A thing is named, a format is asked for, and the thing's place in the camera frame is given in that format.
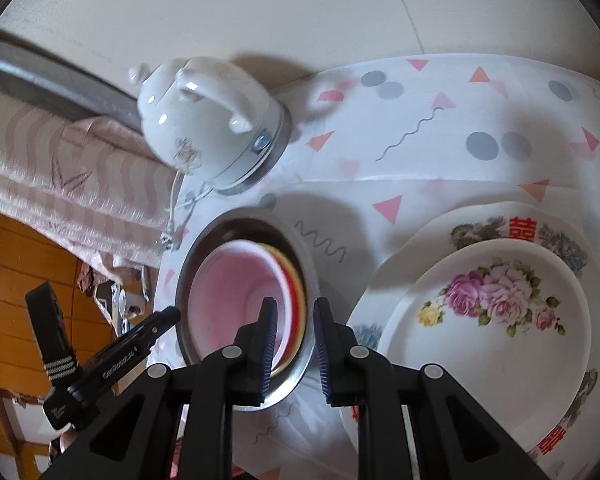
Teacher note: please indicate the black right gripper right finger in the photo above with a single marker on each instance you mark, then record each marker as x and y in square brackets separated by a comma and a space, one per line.
[333, 344]

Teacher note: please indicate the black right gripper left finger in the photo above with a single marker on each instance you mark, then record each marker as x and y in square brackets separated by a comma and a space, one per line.
[257, 341]

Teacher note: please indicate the yellow plastic bowl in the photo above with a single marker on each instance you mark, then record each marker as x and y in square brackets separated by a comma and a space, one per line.
[299, 310]

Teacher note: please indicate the pink plastic bowl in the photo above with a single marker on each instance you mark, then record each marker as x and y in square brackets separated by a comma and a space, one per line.
[227, 293]

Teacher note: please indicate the stainless steel bowl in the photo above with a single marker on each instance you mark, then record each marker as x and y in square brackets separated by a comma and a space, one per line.
[260, 226]

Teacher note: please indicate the left hand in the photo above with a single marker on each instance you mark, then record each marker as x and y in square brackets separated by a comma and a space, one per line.
[66, 439]

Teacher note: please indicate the rose pattern white plate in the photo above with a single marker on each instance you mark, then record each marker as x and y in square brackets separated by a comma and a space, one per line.
[509, 321]

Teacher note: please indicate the pink striped curtain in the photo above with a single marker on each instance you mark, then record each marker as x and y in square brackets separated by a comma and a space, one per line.
[93, 186]

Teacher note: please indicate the white patterned tablecloth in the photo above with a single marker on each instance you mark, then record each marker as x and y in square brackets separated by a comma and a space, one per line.
[400, 162]

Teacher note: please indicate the white ceramic electric kettle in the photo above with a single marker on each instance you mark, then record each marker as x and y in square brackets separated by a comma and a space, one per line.
[211, 120]

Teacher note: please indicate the large floral white plate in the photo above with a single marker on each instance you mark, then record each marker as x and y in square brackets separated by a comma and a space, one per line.
[510, 239]

